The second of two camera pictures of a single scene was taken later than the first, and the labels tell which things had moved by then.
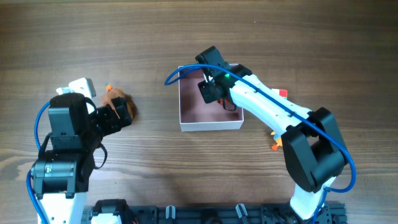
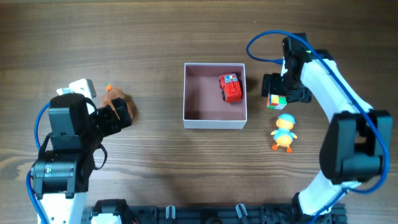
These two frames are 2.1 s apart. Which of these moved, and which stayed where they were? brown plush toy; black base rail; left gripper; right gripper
Moved: right gripper
Stayed: brown plush toy; black base rail; left gripper
